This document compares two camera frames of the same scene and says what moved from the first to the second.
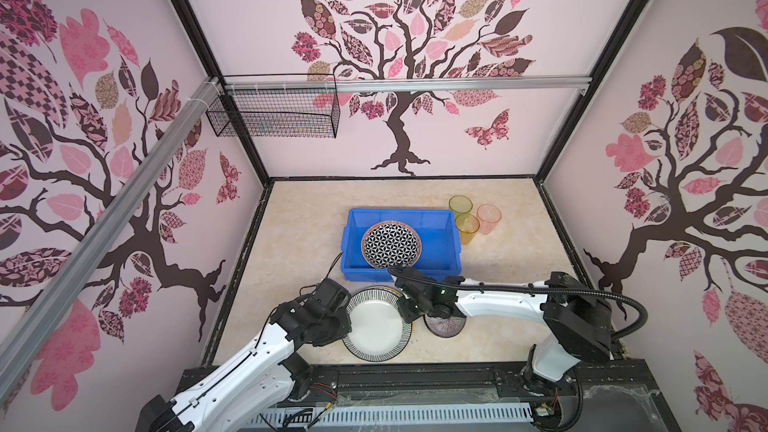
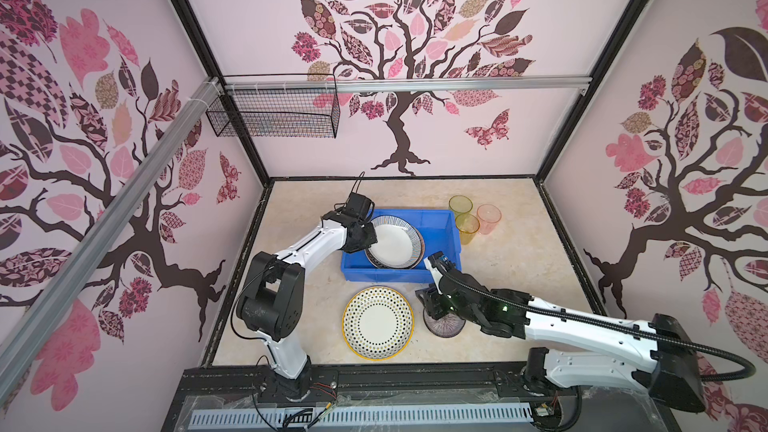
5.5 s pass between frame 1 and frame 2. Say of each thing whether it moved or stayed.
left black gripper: moved
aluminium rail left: stayed
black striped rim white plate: moved
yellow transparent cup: stayed
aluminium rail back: stayed
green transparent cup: stayed
